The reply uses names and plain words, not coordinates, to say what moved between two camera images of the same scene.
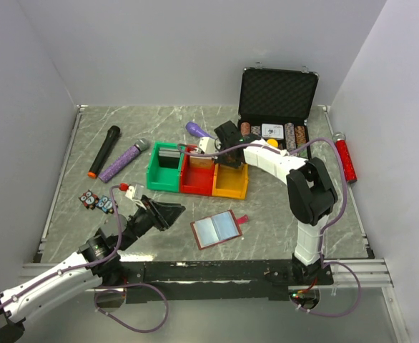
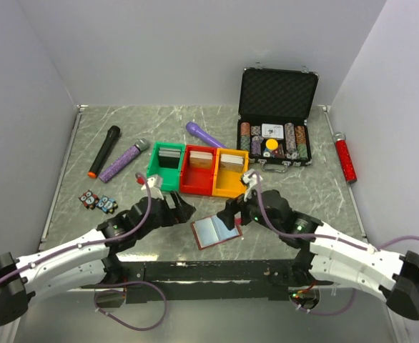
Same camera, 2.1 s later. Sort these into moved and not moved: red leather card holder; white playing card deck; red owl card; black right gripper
Moved: black right gripper
Not moved: red leather card holder; white playing card deck; red owl card
